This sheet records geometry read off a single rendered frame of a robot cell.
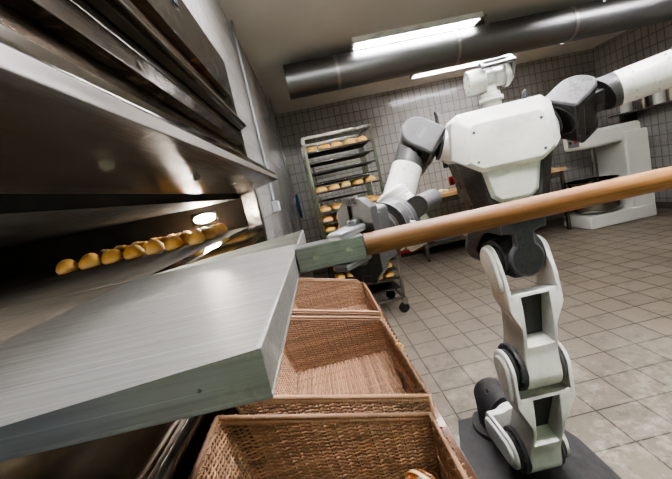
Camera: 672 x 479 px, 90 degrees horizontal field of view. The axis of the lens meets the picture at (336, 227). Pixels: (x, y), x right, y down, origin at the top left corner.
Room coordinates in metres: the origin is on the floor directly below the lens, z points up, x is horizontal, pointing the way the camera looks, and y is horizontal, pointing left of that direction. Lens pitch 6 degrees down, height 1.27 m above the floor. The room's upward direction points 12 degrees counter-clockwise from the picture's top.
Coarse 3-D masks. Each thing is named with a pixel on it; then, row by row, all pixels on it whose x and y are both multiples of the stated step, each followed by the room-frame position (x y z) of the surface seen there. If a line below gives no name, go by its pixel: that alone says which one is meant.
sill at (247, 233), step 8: (256, 224) 1.89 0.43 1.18; (240, 232) 1.50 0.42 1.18; (248, 232) 1.52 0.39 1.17; (256, 232) 1.70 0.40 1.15; (224, 240) 1.24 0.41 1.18; (232, 240) 1.23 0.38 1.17; (240, 240) 1.35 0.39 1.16; (208, 248) 1.06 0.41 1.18; (216, 248) 1.03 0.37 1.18; (224, 248) 1.11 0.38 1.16; (232, 248) 1.20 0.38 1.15; (192, 256) 0.93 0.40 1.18; (200, 256) 0.89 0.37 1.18; (208, 256) 0.95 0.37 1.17; (176, 264) 0.82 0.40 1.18; (184, 264) 0.79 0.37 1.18
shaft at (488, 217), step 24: (552, 192) 0.45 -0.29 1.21; (576, 192) 0.44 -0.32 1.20; (600, 192) 0.44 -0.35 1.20; (624, 192) 0.44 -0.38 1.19; (648, 192) 0.44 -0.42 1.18; (456, 216) 0.44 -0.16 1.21; (480, 216) 0.43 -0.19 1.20; (504, 216) 0.43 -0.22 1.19; (528, 216) 0.43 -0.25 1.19; (384, 240) 0.43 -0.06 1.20; (408, 240) 0.43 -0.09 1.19; (432, 240) 0.43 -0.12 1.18
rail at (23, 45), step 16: (0, 32) 0.26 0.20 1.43; (16, 48) 0.27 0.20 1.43; (32, 48) 0.29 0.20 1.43; (48, 64) 0.30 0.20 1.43; (64, 64) 0.32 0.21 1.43; (80, 80) 0.34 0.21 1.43; (96, 80) 0.36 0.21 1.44; (112, 96) 0.39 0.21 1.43; (128, 96) 0.42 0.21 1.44; (160, 112) 0.51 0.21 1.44; (192, 128) 0.64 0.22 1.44
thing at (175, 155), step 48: (0, 48) 0.25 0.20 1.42; (0, 96) 0.26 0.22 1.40; (48, 96) 0.29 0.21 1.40; (96, 96) 0.35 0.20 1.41; (0, 144) 0.32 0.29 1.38; (48, 144) 0.37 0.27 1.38; (96, 144) 0.42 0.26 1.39; (144, 144) 0.49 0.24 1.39; (192, 144) 0.59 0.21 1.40; (0, 192) 0.42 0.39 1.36; (48, 192) 0.50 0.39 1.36; (96, 192) 0.60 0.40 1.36; (144, 192) 0.77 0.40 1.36; (192, 192) 1.05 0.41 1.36; (240, 192) 1.69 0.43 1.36
